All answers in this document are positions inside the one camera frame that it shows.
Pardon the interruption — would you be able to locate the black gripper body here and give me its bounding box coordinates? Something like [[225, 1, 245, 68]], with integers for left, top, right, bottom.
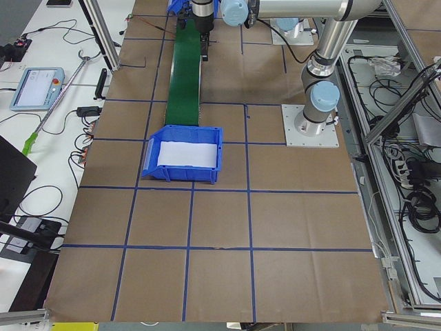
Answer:
[[194, 14, 214, 34]]

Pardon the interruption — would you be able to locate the grabber reaching tool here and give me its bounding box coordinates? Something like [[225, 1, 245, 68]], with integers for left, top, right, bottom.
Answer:
[[22, 50, 101, 156]]

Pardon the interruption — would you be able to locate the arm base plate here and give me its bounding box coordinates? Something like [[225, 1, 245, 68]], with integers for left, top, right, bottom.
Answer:
[[281, 104, 339, 148], [270, 18, 316, 46]]

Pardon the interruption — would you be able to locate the left blue plastic bin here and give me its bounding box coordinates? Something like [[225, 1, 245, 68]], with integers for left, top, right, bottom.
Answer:
[[141, 125, 223, 184]]

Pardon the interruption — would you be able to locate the aluminium frame post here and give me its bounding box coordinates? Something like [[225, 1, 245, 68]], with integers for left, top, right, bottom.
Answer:
[[79, 0, 121, 72]]

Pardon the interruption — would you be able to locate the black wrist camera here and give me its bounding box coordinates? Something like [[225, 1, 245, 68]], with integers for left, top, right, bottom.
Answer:
[[176, 7, 189, 30]]

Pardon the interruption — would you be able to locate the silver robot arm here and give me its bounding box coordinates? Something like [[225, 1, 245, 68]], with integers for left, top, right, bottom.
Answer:
[[220, 0, 381, 137], [276, 17, 309, 38]]

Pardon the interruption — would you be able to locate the black power adapter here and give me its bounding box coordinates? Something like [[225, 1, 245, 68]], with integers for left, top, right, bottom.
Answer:
[[76, 106, 102, 117]]

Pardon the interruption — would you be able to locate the white foam pad left bin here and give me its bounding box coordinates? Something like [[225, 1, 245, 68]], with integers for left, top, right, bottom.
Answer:
[[157, 141, 218, 168]]

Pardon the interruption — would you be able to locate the green conveyor belt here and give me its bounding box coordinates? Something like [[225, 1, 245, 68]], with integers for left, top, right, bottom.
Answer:
[[165, 19, 201, 126]]

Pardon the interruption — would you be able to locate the teach pendant tablet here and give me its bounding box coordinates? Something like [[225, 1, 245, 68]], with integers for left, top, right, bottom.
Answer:
[[10, 67, 65, 111]]

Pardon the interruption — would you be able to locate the red black conveyor wire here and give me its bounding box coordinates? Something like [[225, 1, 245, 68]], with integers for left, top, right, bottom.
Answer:
[[125, 13, 176, 37]]

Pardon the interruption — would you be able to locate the blue plastic bin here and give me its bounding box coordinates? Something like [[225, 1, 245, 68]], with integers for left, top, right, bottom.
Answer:
[[141, 125, 223, 184], [167, 0, 220, 18]]

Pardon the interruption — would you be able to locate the right blue plastic bin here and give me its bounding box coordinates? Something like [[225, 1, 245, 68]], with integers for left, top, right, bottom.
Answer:
[[167, 0, 220, 18]]

